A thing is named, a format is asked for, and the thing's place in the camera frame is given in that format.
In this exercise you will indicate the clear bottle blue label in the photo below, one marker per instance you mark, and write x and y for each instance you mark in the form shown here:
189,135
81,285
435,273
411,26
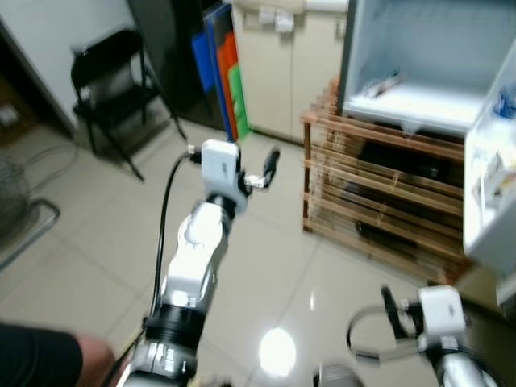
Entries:
505,103

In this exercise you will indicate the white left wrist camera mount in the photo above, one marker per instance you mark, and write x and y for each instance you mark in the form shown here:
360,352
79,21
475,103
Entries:
219,165

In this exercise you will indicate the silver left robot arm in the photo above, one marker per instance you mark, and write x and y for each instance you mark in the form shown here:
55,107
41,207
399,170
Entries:
193,258

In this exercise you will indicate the black mini fridge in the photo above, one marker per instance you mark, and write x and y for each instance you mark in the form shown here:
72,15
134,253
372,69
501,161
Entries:
427,48

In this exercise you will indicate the cream kitchen counter cabinet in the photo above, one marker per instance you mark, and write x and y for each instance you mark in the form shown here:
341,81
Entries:
274,81

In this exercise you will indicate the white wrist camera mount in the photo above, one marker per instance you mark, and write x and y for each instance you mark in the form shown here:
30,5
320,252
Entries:
219,165
441,314

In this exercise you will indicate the robot right leg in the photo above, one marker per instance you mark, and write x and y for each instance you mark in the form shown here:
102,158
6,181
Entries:
339,377

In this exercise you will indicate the orange plastic board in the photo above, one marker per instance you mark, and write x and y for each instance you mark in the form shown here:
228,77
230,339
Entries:
228,52

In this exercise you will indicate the large black panel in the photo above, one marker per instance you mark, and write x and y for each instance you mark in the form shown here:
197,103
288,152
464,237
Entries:
169,48

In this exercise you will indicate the mini fridge door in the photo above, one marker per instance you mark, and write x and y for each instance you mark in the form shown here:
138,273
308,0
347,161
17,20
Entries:
484,234

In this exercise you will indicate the wooden wine rack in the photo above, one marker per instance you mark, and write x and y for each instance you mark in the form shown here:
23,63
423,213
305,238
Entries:
307,173

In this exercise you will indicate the person's leg black shorts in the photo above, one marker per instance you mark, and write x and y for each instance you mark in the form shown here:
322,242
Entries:
40,359

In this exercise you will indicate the white printed paper label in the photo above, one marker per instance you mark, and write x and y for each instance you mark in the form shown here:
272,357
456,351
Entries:
285,22

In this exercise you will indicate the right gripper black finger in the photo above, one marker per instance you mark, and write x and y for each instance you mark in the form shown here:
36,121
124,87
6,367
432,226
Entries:
390,310

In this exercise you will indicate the white printed box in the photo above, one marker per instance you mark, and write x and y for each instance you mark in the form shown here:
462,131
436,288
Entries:
492,181

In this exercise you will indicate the black folding chair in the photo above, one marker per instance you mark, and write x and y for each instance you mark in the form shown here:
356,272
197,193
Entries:
105,60

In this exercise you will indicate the green plastic board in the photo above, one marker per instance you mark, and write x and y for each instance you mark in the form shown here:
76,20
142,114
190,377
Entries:
239,101

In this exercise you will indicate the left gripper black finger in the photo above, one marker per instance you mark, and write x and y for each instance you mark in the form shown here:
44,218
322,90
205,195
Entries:
272,161

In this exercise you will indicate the flat dark packet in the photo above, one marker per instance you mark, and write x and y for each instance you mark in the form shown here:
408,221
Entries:
380,85

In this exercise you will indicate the small white paper label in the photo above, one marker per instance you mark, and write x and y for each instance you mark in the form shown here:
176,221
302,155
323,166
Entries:
266,15

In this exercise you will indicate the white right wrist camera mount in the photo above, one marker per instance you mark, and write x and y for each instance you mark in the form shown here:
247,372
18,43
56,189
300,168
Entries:
441,314

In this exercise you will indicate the silver metal tube frame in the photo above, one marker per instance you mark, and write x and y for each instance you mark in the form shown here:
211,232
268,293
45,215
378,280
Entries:
53,208

